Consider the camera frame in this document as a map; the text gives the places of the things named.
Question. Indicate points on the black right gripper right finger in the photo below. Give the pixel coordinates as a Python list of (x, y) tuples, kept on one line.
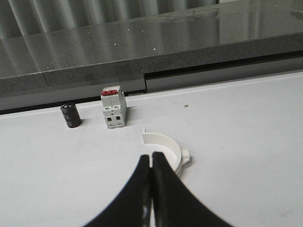
[(174, 204)]

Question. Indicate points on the black cylindrical capacitor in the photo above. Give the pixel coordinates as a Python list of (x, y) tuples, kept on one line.
[(71, 115)]

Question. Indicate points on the white pipe clamp half right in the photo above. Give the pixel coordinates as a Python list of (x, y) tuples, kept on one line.
[(182, 154)]

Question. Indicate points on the white circuit breaker red switch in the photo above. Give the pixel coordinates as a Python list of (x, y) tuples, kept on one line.
[(114, 107)]

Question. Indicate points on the grey stone countertop ledge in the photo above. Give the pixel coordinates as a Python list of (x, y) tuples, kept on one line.
[(233, 40)]

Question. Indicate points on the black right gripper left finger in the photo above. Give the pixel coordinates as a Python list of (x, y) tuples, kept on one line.
[(132, 206)]

